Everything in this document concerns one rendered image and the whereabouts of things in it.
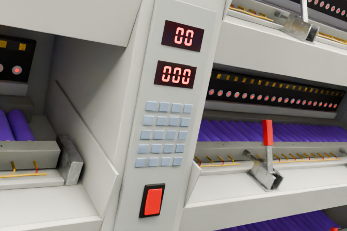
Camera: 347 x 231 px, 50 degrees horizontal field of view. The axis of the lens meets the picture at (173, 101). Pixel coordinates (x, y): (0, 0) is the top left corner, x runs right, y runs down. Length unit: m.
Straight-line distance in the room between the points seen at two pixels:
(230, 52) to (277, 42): 0.07
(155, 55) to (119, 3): 0.05
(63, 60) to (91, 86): 0.09
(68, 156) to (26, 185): 0.05
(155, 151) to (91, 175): 0.07
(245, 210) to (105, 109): 0.23
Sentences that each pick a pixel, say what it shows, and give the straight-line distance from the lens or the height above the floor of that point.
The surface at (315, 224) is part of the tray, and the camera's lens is 0.91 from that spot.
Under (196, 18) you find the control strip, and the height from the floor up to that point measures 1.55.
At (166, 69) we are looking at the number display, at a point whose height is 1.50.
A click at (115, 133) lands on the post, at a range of 0.34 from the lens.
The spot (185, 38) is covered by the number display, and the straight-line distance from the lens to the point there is 0.35.
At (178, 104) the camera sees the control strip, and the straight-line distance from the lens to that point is 0.36.
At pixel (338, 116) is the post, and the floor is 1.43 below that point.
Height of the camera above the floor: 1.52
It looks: 8 degrees down
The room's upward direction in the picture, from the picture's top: 11 degrees clockwise
